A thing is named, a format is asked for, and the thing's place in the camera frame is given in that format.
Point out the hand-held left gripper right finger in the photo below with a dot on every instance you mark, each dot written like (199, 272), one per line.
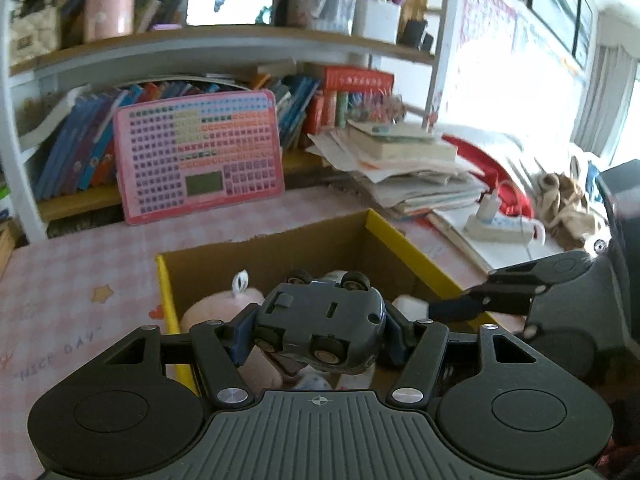
(397, 334)

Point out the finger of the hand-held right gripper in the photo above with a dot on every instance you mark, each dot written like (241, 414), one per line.
(455, 309)

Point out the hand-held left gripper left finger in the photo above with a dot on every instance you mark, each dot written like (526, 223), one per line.
(242, 336)

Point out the pink plush pig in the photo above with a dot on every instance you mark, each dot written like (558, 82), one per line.
(210, 310)

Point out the grey toy car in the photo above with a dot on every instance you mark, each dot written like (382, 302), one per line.
(320, 315)

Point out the yellow cardboard box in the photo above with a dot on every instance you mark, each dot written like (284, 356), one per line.
(300, 245)

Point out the pink container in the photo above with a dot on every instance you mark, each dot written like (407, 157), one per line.
(110, 5)

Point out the white power strip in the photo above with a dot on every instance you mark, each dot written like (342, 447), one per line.
(487, 207)
(495, 232)

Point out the brown plush toy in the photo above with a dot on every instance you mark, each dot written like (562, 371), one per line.
(560, 205)

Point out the dark red cloth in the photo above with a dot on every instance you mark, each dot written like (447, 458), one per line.
(622, 435)

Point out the stack of books and papers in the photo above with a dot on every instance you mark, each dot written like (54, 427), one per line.
(400, 147)

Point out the pink toy keyboard tablet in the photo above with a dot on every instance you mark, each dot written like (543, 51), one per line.
(150, 185)

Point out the pink checked tablecloth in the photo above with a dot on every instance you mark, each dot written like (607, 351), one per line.
(75, 270)

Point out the colourful paper flowers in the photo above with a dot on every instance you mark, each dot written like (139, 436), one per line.
(377, 107)

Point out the red books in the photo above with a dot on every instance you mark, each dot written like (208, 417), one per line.
(355, 77)

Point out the row of blue books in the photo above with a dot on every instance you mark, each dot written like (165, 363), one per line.
(70, 145)

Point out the small black box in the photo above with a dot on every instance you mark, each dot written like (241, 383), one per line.
(415, 35)

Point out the white bookshelf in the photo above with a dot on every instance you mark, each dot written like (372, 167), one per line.
(200, 45)

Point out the white pen cup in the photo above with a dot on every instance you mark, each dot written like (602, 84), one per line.
(377, 22)

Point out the clear pen holder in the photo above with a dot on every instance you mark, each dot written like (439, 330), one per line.
(335, 10)

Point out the beige quilted bag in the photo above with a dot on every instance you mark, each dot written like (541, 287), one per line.
(35, 30)

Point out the wall poster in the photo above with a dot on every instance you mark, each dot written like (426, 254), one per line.
(490, 10)

